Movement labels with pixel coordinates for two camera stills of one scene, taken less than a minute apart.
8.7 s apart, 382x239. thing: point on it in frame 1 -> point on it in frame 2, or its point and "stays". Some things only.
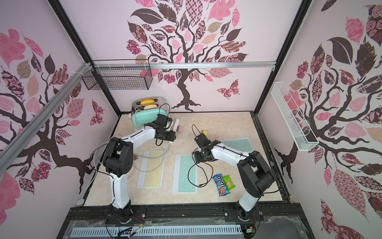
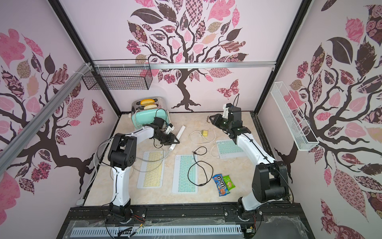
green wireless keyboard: (181, 182) stays
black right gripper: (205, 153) -> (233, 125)
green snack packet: (229, 182) stays
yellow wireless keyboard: (151, 173) stays
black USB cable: (204, 171) stays
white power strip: (176, 124) -> (178, 136)
